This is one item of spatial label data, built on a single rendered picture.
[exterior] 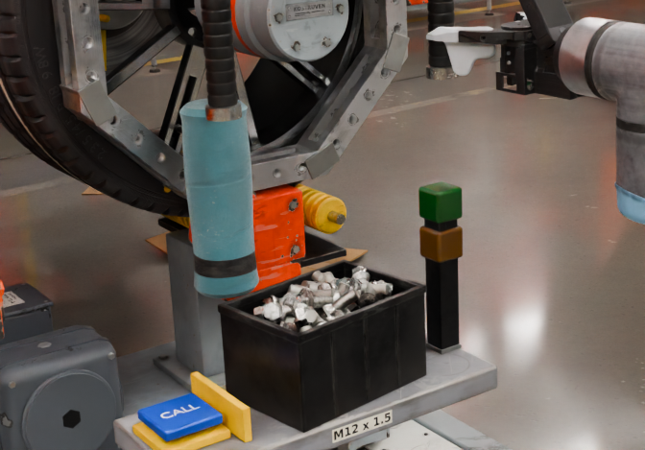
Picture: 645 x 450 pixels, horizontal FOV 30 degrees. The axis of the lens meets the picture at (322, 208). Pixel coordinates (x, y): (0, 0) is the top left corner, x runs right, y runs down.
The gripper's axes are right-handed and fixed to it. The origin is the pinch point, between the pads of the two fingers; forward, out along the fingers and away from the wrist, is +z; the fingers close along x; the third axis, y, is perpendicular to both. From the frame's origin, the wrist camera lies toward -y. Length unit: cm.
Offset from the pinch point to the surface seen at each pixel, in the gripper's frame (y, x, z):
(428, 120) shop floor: 86, 179, 239
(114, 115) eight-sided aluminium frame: 9.1, -39.7, 26.3
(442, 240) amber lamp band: 22.6, -16.6, -13.3
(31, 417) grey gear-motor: 48, -57, 26
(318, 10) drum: -2.7, -15.6, 12.0
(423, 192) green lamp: 17.0, -17.1, -10.6
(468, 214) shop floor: 85, 113, 137
